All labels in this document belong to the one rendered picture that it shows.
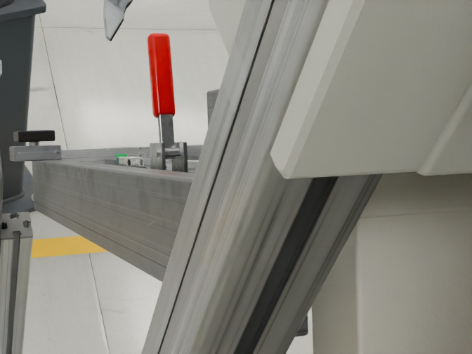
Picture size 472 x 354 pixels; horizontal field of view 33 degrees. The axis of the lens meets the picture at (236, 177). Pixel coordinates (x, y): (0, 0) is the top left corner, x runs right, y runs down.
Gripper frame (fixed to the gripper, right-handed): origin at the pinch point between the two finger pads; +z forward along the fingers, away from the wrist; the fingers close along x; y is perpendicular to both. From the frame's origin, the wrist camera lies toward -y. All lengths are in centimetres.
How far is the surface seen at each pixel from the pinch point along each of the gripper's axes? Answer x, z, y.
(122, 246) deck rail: -10.1, 17.3, 10.4
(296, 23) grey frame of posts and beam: -14, 14, 48
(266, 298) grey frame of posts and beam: -11.6, 20.6, 38.3
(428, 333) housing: -5.1, 22.6, 38.0
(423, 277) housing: -5.2, 20.6, 38.4
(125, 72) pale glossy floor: 31, -38, -150
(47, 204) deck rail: -10.0, 10.4, -24.2
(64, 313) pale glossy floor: 4, 25, -107
